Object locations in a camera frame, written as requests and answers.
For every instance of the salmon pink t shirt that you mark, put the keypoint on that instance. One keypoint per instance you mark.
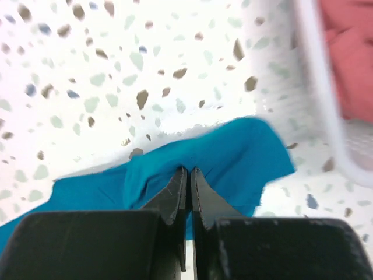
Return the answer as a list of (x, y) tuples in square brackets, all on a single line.
[(348, 33)]

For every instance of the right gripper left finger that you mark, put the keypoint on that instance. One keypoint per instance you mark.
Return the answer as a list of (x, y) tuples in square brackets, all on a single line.
[(148, 243)]

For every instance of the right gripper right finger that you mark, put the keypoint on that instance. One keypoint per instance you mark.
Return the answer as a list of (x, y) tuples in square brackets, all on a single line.
[(229, 245)]

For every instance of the white plastic basket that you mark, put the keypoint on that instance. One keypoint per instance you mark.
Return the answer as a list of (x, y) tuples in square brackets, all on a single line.
[(286, 49)]

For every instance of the blue t shirt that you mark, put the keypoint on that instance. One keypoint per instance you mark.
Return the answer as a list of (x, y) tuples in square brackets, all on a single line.
[(237, 160)]

